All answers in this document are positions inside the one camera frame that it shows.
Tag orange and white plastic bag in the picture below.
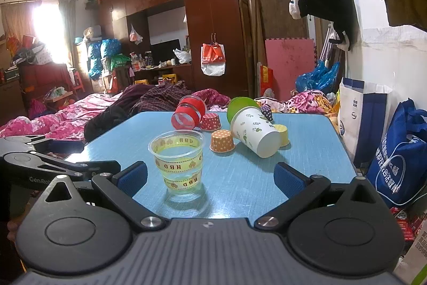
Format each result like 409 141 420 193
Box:
200 43 227 77

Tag stack of blue bags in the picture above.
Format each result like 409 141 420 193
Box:
87 38 122 79

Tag hanging white plastic bag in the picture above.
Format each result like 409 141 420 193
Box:
129 25 144 45

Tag red gift bag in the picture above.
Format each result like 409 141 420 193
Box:
259 65 274 97

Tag white leaf print paper cup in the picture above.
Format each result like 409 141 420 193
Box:
230 106 281 159

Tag red clear plastic cup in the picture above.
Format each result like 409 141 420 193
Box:
171 95 207 131

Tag white and green box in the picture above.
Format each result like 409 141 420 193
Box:
392 223 427 285

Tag orange dotted baking cup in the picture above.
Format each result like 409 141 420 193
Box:
209 129 236 154

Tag dark plaid clothing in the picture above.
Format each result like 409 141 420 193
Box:
83 81 201 143

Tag clear cup with yellow band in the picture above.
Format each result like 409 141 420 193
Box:
148 130 205 204

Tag pink floral blanket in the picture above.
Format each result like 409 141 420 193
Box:
0 92 134 142

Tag red dotted baking cup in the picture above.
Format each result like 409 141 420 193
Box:
201 113 222 132

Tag beige curtain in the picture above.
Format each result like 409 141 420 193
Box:
0 0 78 50

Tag black monitor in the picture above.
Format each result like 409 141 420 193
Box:
150 39 181 66

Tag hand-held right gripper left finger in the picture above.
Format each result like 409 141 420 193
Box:
40 161 167 234

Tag brown wooden wardrobe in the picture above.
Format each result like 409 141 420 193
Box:
98 0 250 99

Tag purple dotted baking cup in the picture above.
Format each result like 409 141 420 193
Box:
260 105 274 123

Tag crumpled white plastic bag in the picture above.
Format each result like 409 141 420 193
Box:
173 48 192 65

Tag red boxes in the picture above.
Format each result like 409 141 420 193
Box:
390 206 425 243

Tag green plastic cup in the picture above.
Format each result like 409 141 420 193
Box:
227 97 260 124

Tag pink plastic stool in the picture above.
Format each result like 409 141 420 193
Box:
71 69 86 92

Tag brown wooden boards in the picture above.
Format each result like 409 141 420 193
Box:
246 0 310 99

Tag yellow floral blanket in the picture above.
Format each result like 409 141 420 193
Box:
286 89 340 116

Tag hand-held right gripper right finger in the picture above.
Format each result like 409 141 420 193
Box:
254 162 388 232

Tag blue plastic bag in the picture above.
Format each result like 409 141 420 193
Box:
295 60 341 93

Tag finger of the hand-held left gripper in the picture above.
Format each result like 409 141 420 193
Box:
0 135 85 156
3 151 121 179

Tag yellow baking cup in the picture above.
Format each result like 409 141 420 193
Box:
274 124 290 147

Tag blue tote bag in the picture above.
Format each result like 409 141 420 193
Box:
365 98 427 209

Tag white and blue paper bag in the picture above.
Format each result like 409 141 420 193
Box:
338 77 393 169

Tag red wooden cabinet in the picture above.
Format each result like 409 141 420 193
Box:
18 63 74 96

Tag pink foam mat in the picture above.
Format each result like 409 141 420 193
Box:
265 38 316 102

